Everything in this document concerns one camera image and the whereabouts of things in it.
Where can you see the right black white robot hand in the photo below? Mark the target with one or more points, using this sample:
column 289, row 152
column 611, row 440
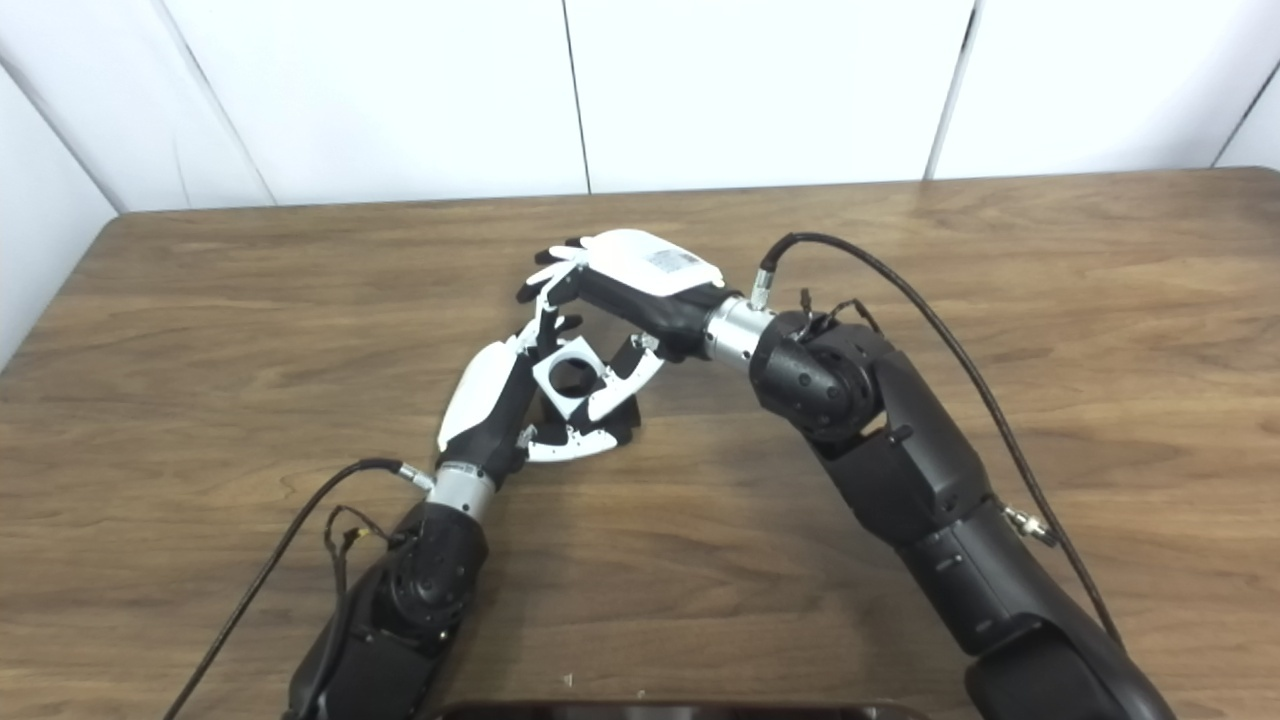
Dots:
column 640, row 270

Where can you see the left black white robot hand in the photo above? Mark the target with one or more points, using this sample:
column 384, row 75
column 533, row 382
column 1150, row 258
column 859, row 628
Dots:
column 485, row 400

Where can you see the white square piece with hole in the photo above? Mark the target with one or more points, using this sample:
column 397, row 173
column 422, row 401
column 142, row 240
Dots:
column 552, row 395

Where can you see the black peg with square base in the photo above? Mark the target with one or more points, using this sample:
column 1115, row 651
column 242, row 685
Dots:
column 574, row 378

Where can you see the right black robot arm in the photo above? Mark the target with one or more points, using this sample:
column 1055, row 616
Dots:
column 900, row 460

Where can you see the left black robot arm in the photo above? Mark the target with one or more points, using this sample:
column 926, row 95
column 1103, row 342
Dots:
column 420, row 600

